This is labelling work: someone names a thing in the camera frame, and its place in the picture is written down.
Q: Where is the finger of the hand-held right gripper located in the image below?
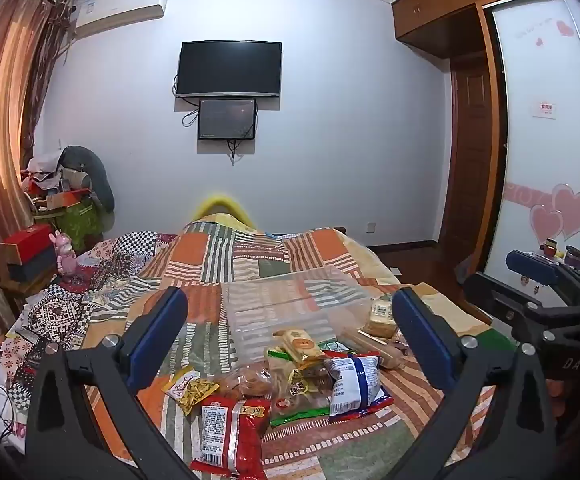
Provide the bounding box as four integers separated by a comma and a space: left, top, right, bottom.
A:
464, 271, 580, 347
506, 250, 580, 307

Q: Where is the orange green patchwork blanket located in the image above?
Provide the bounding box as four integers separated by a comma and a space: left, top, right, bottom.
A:
77, 212, 521, 480

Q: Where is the clear plastic container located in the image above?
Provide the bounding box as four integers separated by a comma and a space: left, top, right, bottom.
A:
222, 266, 371, 356

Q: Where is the black wall television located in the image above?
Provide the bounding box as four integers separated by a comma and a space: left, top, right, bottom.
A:
176, 40, 283, 99

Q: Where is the brown wooden door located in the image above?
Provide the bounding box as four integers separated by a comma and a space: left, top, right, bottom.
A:
440, 57, 501, 261

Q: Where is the green bag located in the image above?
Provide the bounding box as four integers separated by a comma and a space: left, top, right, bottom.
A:
45, 195, 108, 253

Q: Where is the clear bun packet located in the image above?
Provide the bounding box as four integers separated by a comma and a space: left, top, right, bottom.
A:
220, 365, 276, 401

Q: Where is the yellow pillow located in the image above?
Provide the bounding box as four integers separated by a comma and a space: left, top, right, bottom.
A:
192, 191, 258, 233

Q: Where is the orange label biscuit packet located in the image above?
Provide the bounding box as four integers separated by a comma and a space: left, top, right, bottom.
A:
273, 329, 323, 363

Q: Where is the pink plush toy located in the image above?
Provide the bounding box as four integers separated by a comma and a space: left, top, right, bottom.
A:
50, 230, 78, 276

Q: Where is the long brown bread packet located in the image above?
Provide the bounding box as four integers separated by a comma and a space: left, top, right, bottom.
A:
337, 327, 406, 371

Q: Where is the red snack packet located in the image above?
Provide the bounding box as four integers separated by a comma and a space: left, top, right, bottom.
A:
190, 395, 272, 479

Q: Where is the red box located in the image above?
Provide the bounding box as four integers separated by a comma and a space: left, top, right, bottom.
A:
0, 224, 56, 265

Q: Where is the wooden wardrobe with white doors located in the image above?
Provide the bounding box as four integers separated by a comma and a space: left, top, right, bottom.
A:
391, 0, 580, 301

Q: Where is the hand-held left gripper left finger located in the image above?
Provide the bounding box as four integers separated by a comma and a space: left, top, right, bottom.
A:
24, 286, 198, 480

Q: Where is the white air conditioner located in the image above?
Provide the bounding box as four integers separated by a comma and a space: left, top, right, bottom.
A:
70, 0, 171, 28

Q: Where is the grey clothes pile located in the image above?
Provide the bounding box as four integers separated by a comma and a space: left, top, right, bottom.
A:
22, 145, 116, 213

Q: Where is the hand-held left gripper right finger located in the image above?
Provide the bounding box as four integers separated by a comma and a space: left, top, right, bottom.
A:
391, 286, 558, 480

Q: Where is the wooden nightstand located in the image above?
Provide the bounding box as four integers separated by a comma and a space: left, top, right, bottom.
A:
0, 275, 63, 311

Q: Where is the brown striped curtain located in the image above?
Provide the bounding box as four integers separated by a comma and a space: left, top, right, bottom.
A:
0, 0, 76, 351

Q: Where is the orange cardboard box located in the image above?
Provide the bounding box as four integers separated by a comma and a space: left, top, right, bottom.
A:
45, 189, 95, 211

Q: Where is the checked patterned quilt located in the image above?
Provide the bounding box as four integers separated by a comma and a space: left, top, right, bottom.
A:
0, 230, 176, 411

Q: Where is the blue and white chips bag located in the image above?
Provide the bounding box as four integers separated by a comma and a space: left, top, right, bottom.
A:
324, 352, 395, 422

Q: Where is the yellow snack packet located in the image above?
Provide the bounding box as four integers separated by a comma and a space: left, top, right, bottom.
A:
162, 366, 220, 416

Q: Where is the dark box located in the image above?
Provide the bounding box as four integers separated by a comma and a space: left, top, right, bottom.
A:
7, 247, 61, 283

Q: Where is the sliced bread loaf packet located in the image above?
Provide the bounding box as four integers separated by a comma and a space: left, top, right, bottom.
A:
362, 297, 398, 338

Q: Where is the small black wall monitor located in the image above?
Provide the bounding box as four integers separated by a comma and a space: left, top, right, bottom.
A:
197, 99, 257, 142

